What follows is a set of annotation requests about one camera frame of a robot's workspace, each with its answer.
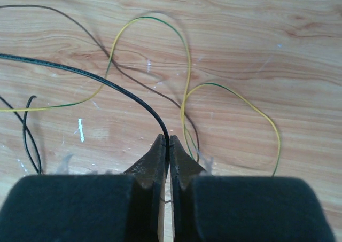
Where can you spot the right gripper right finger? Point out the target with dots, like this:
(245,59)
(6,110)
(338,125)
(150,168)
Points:
(241,208)

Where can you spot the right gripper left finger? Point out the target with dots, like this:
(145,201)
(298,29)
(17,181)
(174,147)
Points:
(107,207)

